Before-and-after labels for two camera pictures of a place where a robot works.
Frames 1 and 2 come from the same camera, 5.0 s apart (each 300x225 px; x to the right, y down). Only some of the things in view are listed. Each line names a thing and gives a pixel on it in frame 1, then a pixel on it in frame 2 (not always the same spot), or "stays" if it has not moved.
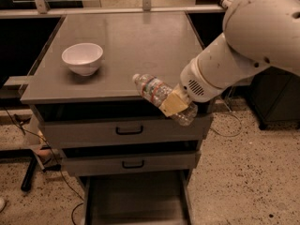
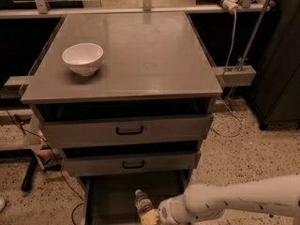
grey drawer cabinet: [136, 164] stays
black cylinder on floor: [29, 174] stays
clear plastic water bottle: [156, 91] to [142, 202]
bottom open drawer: [157, 198] stays
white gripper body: [197, 85] to [166, 212]
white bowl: [82, 58] stays
